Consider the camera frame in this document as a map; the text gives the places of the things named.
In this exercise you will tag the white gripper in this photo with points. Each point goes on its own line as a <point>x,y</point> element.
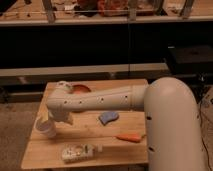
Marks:
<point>57,116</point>

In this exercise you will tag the white ceramic cup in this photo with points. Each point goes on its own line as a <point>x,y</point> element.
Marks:
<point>47,128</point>

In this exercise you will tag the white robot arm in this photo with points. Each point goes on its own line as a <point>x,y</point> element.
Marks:
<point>173,130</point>

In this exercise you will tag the orange bowl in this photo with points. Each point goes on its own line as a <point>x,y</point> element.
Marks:
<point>79,88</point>

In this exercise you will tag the white milk carton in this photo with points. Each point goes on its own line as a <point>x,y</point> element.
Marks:
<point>80,152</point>

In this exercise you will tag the blue wavy sponge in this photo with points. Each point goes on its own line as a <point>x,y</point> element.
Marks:
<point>108,116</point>

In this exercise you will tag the wooden folding table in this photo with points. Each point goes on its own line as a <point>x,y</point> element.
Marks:
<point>45,153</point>

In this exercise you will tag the orange toy carrot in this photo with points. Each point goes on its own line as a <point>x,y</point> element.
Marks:
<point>131,137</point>

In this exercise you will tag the long workbench shelf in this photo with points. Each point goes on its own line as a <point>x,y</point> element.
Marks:
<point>92,12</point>

